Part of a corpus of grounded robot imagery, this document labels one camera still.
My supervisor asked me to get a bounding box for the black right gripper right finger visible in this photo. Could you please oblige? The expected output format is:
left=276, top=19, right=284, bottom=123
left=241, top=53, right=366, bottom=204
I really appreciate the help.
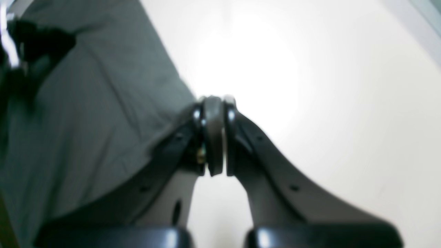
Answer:
left=224, top=97, right=403, bottom=248

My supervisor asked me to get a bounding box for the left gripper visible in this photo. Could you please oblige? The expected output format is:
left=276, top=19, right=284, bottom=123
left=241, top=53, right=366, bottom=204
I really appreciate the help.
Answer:
left=1, top=7, right=76, bottom=103

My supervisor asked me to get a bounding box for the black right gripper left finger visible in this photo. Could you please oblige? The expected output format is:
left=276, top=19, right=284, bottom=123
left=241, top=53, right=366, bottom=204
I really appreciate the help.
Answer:
left=34, top=96, right=224, bottom=248

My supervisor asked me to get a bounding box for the dark grey t-shirt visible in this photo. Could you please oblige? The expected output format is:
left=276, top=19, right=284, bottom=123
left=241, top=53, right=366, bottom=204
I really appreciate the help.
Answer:
left=1, top=0, right=195, bottom=248

